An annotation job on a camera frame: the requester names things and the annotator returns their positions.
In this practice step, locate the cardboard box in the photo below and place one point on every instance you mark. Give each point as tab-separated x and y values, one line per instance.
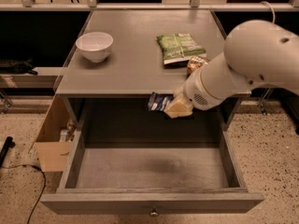
55	137

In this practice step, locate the brown crushed drink can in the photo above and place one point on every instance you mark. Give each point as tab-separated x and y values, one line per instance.
196	62

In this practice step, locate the metal drawer knob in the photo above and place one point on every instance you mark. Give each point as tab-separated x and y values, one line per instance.
153	213

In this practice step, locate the metal railing frame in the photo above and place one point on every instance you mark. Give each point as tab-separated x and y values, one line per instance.
16	5

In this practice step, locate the black pole on floor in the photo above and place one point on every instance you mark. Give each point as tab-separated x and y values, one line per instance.
9	143

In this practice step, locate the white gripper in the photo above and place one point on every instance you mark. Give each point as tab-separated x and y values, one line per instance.
194	90

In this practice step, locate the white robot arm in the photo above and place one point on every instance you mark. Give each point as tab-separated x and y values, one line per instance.
255	54

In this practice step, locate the green chip bag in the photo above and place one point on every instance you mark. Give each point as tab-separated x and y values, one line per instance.
179	48

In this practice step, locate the white ceramic bowl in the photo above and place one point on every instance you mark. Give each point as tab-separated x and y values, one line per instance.
95	46

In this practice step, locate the black object on ledge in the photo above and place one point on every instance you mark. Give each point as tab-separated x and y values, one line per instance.
17	67

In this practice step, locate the open grey top drawer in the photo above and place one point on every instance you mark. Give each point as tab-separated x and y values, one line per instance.
193	172

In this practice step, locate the grey wooden cabinet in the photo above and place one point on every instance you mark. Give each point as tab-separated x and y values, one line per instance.
114	94

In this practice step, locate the dark blue rxbar wrapper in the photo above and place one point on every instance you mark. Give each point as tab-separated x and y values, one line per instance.
159	102

